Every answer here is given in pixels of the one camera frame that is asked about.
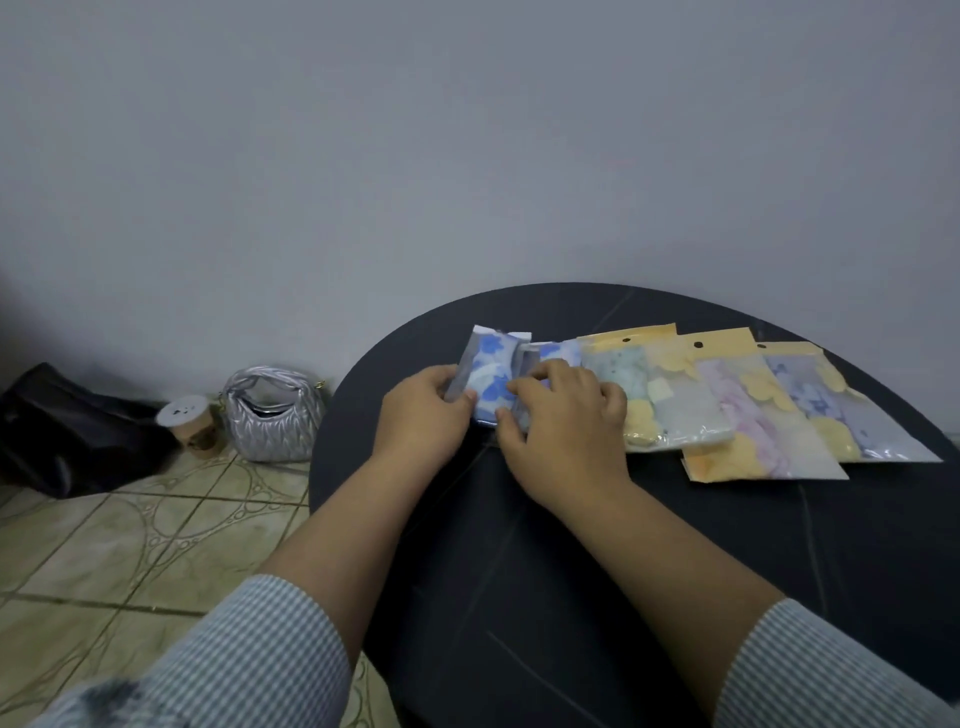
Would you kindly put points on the ribbon spool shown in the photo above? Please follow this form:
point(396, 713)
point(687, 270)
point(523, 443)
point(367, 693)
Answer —
point(187, 424)

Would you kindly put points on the person's right forearm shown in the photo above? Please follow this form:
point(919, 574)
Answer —
point(690, 585)

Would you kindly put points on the stack of yellow small pouches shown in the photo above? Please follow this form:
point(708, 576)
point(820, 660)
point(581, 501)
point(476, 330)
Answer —
point(885, 435)

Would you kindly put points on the green print shower cap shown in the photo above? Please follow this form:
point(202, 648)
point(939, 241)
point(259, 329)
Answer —
point(622, 371)

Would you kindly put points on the yellow-edged packet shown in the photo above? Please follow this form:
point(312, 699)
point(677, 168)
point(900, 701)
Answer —
point(795, 450)

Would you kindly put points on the black round side table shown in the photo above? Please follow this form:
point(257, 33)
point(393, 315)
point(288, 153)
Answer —
point(525, 600)

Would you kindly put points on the pink print shower cap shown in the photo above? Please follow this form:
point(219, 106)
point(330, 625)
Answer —
point(750, 420)

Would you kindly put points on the cream packet with barcode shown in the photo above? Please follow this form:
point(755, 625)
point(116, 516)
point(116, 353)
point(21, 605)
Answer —
point(675, 405)

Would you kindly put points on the black bag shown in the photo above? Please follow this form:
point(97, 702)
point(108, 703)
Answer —
point(75, 435)

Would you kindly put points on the silver quilted handbag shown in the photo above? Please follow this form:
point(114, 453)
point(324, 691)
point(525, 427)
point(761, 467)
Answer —
point(274, 427)

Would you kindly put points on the person's left hand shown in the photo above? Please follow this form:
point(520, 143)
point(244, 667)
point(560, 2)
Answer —
point(420, 420)

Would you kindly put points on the person's left forearm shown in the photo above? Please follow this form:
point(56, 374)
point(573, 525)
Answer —
point(330, 562)

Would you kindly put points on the blue flower shower cap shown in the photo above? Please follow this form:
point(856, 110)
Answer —
point(487, 375)
point(551, 351)

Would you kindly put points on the person's right hand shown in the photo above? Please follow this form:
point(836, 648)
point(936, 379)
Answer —
point(570, 442)

